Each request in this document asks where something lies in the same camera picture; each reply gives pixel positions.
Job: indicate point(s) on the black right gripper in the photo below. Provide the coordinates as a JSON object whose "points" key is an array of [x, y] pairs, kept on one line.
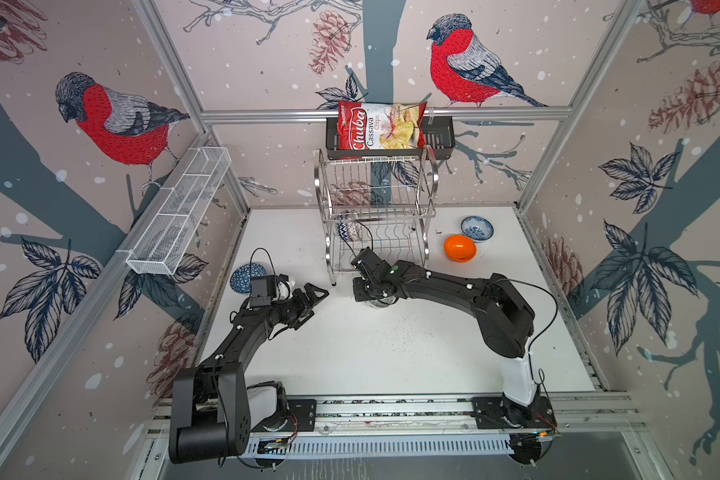
{"points": [[357, 291]]}

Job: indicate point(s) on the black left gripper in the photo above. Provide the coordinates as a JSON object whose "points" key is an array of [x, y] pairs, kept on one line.
{"points": [[303, 304]]}

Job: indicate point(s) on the green pattern bowl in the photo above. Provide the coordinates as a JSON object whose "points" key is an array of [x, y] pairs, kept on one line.
{"points": [[382, 302]]}

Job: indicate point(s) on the dark red pattern bowl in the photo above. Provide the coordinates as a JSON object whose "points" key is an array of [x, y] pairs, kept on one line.
{"points": [[354, 231]]}

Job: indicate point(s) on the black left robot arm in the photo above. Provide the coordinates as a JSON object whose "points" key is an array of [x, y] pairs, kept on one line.
{"points": [[213, 410]]}

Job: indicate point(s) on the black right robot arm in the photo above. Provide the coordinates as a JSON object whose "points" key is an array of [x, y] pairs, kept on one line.
{"points": [[505, 319]]}

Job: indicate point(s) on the steel two-tier dish rack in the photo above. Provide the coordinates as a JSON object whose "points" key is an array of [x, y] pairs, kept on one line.
{"points": [[392, 199]]}

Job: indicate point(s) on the plain orange bowl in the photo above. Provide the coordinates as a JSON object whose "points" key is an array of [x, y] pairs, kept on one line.
{"points": [[459, 248]]}

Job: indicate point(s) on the blue floral small bowl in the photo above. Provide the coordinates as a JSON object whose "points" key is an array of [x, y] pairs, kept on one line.
{"points": [[477, 228]]}

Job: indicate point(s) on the red cassava chips bag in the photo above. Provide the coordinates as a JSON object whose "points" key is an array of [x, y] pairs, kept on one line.
{"points": [[358, 119]]}

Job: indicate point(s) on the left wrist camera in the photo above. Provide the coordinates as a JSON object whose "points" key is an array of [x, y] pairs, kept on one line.
{"points": [[266, 290]]}

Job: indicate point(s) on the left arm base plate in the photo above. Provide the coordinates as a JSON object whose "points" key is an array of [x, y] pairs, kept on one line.
{"points": [[300, 416]]}

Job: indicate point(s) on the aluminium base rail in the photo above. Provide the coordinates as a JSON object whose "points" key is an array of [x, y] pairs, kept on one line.
{"points": [[338, 427]]}

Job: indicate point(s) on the white mesh wall shelf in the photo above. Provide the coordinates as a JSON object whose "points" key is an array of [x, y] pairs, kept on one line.
{"points": [[165, 241]]}

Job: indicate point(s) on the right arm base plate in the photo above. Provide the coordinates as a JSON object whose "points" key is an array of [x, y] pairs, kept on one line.
{"points": [[513, 411]]}

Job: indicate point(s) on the aluminium frame corner post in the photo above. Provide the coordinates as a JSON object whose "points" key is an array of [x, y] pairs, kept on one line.
{"points": [[159, 36]]}

